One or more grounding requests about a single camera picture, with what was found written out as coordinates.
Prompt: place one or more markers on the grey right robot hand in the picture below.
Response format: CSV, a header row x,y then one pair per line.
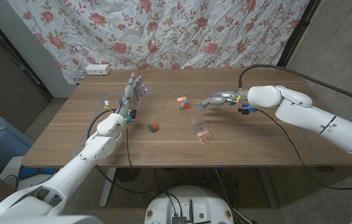
x,y
222,98

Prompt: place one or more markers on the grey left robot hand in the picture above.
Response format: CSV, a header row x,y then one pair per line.
x,y
129,96

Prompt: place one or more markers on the clear eyeshadow palette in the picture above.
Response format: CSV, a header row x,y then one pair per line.
x,y
204,134

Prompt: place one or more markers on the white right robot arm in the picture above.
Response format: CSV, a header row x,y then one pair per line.
x,y
319,121

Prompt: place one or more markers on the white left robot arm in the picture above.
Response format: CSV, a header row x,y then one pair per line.
x,y
79,168

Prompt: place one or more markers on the red and grey ball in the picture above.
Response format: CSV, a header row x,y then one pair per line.
x,y
153,127

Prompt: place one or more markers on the multicoloured Rubik's cube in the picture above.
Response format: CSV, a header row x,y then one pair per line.
x,y
182,103

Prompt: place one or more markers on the white power strip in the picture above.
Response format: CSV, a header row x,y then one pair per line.
x,y
97,69

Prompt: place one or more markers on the floral backdrop cloth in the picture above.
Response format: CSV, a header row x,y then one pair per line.
x,y
163,31

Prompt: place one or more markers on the black round floor object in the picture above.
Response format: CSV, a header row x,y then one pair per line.
x,y
122,175

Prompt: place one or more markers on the white table leg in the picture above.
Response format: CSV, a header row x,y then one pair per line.
x,y
107,189

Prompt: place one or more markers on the black backdrop stand pole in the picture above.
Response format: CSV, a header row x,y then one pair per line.
x,y
300,31

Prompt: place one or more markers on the grey table leg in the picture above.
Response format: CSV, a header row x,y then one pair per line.
x,y
269,193

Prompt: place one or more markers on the white robot torso base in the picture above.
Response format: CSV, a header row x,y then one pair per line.
x,y
191,205

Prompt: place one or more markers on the blue plastic bin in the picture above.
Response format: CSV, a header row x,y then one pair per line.
x,y
4,146

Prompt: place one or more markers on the white floor box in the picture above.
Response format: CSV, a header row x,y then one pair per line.
x,y
12,165

